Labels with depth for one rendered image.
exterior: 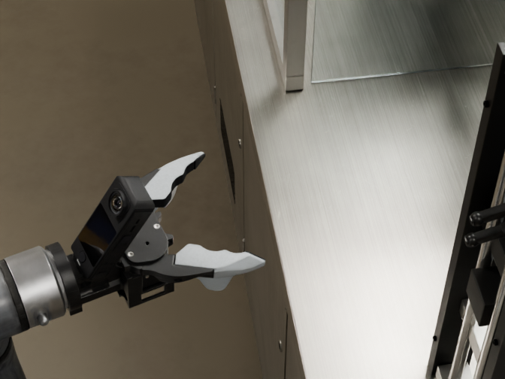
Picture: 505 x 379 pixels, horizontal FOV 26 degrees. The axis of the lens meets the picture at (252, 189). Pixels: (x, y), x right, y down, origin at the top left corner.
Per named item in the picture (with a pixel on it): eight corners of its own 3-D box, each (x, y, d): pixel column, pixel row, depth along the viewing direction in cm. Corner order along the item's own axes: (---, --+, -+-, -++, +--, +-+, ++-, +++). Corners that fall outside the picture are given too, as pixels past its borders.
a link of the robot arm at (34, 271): (-1, 244, 108) (27, 310, 104) (43, 228, 110) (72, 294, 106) (8, 283, 114) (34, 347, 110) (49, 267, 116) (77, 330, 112)
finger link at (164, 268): (219, 253, 113) (137, 238, 113) (219, 244, 111) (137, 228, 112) (210, 292, 110) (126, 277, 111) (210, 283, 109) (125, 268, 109)
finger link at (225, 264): (262, 283, 116) (176, 268, 116) (266, 253, 111) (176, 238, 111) (257, 308, 114) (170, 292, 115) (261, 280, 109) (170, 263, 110)
